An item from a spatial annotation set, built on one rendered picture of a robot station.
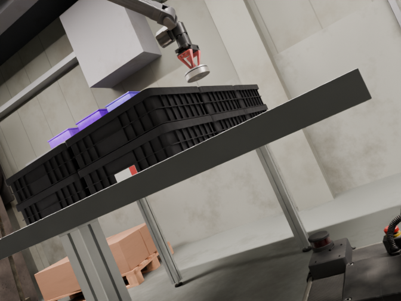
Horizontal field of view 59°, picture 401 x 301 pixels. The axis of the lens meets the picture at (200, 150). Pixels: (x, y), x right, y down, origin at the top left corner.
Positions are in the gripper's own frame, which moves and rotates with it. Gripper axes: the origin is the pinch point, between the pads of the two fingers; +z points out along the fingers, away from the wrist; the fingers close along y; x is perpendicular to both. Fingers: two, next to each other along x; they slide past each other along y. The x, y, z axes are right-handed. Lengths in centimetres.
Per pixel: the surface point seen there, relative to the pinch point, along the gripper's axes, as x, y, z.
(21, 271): -348, -95, 66
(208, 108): 8.4, 19.8, 21.1
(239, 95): 8.5, -12.0, 17.1
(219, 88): 9.5, 6.8, 13.9
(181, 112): 8.4, 37.8, 21.4
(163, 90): 9.4, 44.1, 14.3
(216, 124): 8.5, 19.3, 27.4
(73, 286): -223, -64, 91
